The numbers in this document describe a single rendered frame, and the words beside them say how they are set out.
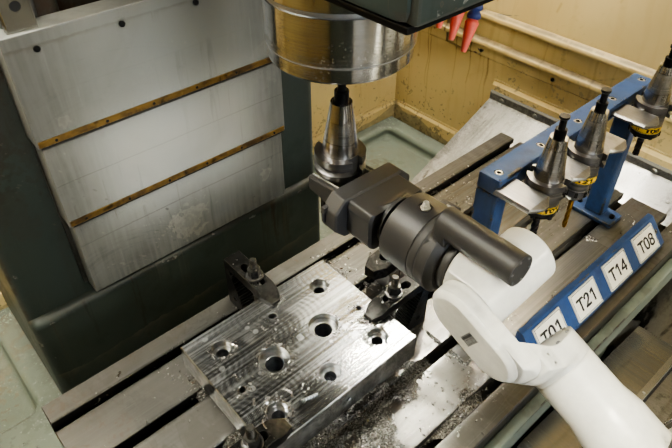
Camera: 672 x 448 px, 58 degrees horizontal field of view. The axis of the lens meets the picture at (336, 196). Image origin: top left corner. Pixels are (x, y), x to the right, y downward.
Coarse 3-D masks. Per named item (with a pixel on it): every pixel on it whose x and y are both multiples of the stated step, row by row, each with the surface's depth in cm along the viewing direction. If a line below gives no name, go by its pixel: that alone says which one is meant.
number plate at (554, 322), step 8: (552, 312) 104; (560, 312) 105; (544, 320) 103; (552, 320) 104; (560, 320) 105; (536, 328) 102; (544, 328) 103; (552, 328) 104; (560, 328) 105; (536, 336) 101; (544, 336) 102
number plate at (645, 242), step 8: (648, 224) 122; (640, 232) 120; (648, 232) 121; (632, 240) 118; (640, 240) 120; (648, 240) 121; (656, 240) 122; (640, 248) 119; (648, 248) 121; (656, 248) 122; (640, 256) 119; (648, 256) 120
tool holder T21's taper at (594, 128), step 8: (592, 112) 91; (608, 112) 91; (592, 120) 92; (600, 120) 91; (584, 128) 93; (592, 128) 92; (600, 128) 92; (584, 136) 93; (592, 136) 92; (600, 136) 92; (576, 144) 95; (584, 144) 94; (592, 144) 93; (600, 144) 93; (584, 152) 94; (592, 152) 94; (600, 152) 94
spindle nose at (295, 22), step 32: (288, 0) 56; (320, 0) 54; (288, 32) 58; (320, 32) 56; (352, 32) 56; (384, 32) 57; (416, 32) 62; (288, 64) 60; (320, 64) 58; (352, 64) 58; (384, 64) 59
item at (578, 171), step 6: (570, 162) 94; (576, 162) 94; (570, 168) 93; (576, 168) 93; (582, 168) 93; (588, 168) 93; (570, 174) 92; (576, 174) 92; (582, 174) 92; (588, 174) 92; (576, 180) 91; (582, 180) 91
